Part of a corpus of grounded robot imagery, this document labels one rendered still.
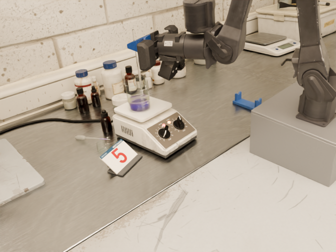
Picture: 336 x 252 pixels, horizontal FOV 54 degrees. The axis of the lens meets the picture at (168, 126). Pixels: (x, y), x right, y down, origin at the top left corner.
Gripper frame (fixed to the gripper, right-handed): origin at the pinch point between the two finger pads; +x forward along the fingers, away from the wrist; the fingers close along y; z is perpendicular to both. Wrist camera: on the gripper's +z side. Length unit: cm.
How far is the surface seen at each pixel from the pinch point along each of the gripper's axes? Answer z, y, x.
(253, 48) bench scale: 24, 84, -13
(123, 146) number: 22.8, -10.9, 2.8
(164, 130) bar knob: 19.5, -6.0, -6.9
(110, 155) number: 22.5, -15.8, 3.6
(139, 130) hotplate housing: 19.8, -6.9, -0.2
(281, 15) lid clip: 13, 102, -23
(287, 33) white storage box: 22, 102, -27
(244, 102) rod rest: 24.9, 25.8, -20.5
